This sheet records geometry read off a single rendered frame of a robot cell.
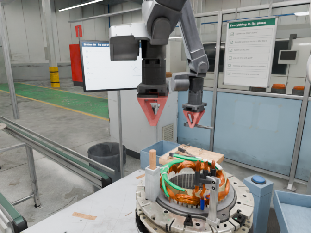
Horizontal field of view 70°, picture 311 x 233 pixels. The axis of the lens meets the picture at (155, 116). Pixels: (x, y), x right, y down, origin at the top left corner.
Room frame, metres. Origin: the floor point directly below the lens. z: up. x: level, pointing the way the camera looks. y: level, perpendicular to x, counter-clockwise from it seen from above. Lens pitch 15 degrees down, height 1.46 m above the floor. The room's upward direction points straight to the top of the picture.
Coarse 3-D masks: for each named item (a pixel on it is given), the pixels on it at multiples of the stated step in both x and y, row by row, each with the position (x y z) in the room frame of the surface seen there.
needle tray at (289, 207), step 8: (280, 192) 0.60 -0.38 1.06; (288, 192) 0.59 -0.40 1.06; (280, 200) 0.60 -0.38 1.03; (288, 200) 0.59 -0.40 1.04; (296, 200) 0.58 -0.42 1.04; (304, 200) 0.58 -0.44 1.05; (280, 208) 0.52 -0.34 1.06; (288, 208) 0.57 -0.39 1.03; (296, 208) 0.57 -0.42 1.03; (304, 208) 0.57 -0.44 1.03; (280, 216) 0.51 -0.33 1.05; (288, 216) 0.54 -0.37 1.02; (296, 216) 0.54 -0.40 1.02; (304, 216) 0.54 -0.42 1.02; (280, 224) 0.50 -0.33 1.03; (288, 224) 0.50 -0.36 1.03; (296, 224) 0.50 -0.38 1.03; (304, 224) 0.50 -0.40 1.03; (280, 232) 0.53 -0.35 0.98; (288, 232) 0.43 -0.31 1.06; (296, 232) 0.48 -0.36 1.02; (304, 232) 0.48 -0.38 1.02
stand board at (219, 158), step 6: (174, 150) 0.90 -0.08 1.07; (186, 150) 0.90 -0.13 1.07; (192, 150) 0.90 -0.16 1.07; (198, 150) 0.90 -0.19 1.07; (204, 150) 0.90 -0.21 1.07; (162, 156) 0.84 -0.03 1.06; (198, 156) 0.84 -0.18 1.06; (204, 156) 0.84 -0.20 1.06; (210, 156) 0.84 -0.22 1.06; (216, 156) 0.84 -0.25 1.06; (222, 156) 0.84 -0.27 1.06; (162, 162) 0.82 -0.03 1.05; (168, 162) 0.80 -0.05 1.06; (216, 162) 0.79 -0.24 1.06
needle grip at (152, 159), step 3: (150, 150) 0.52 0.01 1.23; (153, 150) 0.52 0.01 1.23; (150, 153) 0.52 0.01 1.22; (153, 153) 0.52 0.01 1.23; (150, 156) 0.52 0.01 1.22; (153, 156) 0.52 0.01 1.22; (150, 159) 0.52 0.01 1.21; (153, 159) 0.52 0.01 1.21; (150, 162) 0.52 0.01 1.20; (153, 162) 0.52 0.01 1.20; (150, 165) 0.52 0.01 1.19; (153, 165) 0.52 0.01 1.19; (150, 168) 0.52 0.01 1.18; (153, 168) 0.52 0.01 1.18
